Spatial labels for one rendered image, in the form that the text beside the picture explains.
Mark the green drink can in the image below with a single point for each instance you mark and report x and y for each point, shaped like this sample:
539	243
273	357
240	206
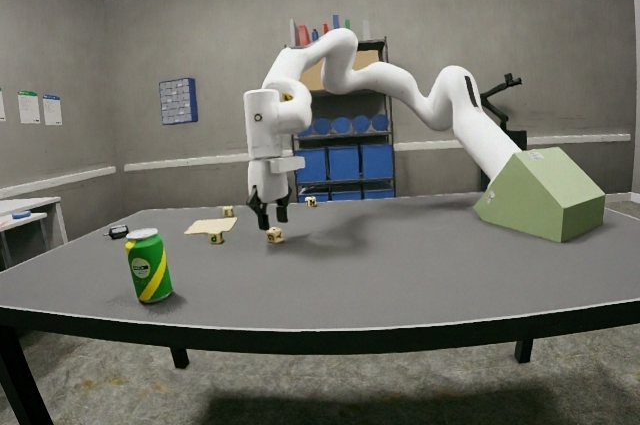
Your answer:
148	265

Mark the beige square mat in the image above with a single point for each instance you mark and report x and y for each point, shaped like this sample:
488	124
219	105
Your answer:
205	226

